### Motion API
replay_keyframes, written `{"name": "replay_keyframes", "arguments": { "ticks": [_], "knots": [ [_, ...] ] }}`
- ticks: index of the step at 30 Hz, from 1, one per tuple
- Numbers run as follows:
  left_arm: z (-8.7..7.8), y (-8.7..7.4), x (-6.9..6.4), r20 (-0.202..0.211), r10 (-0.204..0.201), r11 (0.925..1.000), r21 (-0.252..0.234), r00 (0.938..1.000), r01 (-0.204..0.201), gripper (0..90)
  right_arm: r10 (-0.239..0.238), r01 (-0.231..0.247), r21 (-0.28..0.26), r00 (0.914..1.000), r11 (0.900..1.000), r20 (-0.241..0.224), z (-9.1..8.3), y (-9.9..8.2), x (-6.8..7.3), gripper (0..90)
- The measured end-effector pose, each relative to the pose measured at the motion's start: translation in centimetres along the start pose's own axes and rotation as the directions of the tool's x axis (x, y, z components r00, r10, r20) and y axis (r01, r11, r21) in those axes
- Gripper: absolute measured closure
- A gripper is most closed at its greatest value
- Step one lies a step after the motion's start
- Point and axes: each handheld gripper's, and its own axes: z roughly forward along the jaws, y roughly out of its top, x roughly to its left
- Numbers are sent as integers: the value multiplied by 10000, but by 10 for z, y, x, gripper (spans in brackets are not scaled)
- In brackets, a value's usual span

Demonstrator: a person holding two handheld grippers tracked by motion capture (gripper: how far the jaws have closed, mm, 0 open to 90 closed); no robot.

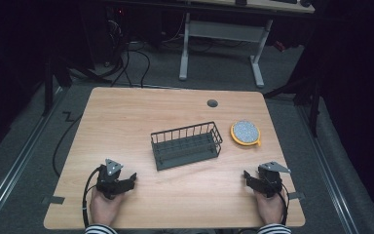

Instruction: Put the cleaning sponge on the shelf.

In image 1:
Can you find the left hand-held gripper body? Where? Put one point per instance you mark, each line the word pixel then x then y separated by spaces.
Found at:
pixel 109 182

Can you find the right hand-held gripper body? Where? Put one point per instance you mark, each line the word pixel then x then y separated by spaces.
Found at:
pixel 271 180

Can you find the person's right hand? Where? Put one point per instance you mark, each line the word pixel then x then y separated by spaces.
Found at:
pixel 269 209

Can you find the person's left hand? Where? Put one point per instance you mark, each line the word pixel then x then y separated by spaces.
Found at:
pixel 104 209

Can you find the grey tape strip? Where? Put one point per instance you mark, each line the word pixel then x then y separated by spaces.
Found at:
pixel 296 195
pixel 54 200

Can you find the round yellow speckled scrubbing pad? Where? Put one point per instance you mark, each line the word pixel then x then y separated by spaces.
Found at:
pixel 245 132

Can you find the black round table grommet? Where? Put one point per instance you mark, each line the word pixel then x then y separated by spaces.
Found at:
pixel 212 103

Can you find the black metal stand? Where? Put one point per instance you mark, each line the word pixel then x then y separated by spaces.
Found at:
pixel 48 84
pixel 311 94

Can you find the metal floor rail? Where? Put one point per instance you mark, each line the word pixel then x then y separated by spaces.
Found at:
pixel 326 162
pixel 16 165

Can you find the white metal desk frame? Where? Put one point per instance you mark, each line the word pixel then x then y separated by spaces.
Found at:
pixel 222 31

